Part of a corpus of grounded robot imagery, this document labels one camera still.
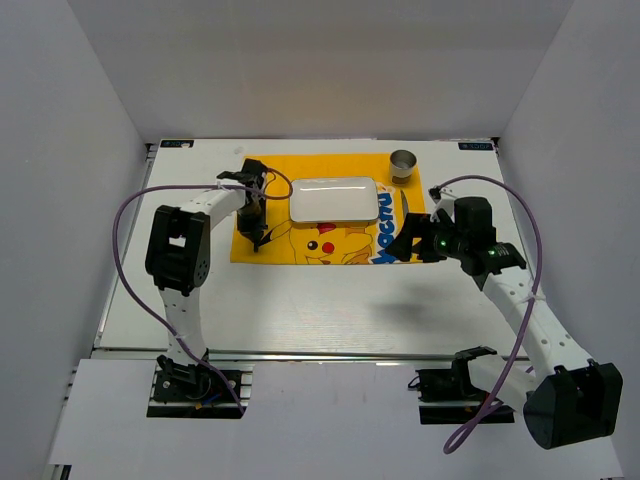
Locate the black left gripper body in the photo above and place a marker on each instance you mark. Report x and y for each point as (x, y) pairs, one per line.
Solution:
(252, 218)

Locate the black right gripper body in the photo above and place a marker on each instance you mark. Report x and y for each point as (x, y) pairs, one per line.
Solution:
(445, 242)

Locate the knife with teal handle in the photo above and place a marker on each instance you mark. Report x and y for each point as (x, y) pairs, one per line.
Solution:
(404, 204)

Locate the yellow Pikachu cloth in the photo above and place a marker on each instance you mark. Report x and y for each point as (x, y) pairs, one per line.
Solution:
(329, 243)

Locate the metal cup with paper sleeve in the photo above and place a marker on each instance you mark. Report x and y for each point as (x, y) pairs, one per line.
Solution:
(401, 166)

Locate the white rectangular plate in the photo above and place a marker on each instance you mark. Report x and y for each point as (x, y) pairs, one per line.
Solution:
(341, 199)

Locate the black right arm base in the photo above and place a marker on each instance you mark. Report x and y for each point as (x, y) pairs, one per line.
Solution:
(441, 400)

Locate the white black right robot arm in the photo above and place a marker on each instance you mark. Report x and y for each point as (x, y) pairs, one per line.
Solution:
(569, 397)

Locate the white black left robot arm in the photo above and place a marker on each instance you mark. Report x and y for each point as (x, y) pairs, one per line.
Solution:
(179, 251)

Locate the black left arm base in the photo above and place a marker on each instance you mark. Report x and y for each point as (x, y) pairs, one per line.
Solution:
(196, 392)

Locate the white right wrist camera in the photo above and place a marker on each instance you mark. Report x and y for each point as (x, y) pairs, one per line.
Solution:
(444, 200)

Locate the aluminium table frame rail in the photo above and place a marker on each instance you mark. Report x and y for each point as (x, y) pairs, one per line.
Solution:
(388, 311)

